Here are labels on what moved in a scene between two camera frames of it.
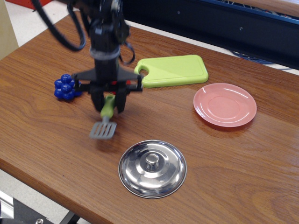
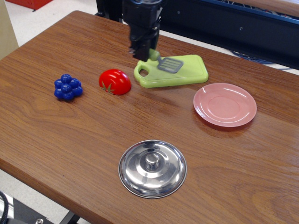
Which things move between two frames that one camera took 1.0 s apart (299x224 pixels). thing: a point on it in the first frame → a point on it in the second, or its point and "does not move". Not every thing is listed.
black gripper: x=107 y=71 → x=143 y=17
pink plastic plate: x=225 y=105 does not move
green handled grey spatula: x=105 y=129 → x=170 y=65
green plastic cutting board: x=172 y=71 does not move
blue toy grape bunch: x=64 y=87 does not move
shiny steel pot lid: x=153 y=169 does not move
